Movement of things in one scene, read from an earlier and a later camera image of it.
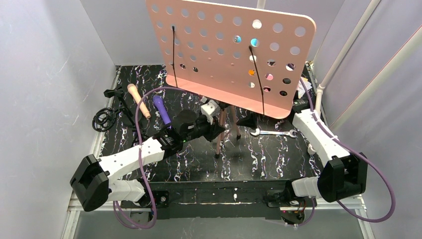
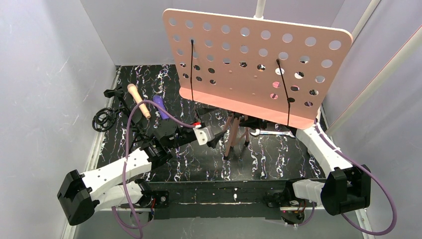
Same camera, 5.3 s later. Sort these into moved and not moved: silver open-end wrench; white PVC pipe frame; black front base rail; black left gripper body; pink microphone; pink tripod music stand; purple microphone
Moved: white PVC pipe frame; black left gripper body; pink tripod music stand
Not moved: silver open-end wrench; pink microphone; purple microphone; black front base rail
